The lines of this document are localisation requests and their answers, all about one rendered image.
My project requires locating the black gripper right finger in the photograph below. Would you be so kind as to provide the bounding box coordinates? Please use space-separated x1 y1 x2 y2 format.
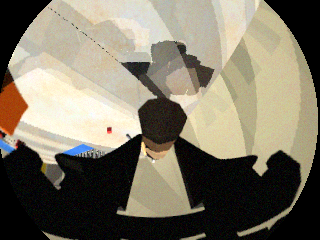
173 136 257 209

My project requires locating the blue flat strip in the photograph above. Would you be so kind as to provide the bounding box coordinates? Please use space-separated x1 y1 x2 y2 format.
63 144 93 156

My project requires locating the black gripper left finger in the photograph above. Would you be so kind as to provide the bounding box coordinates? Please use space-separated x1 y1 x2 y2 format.
55 133 143 212

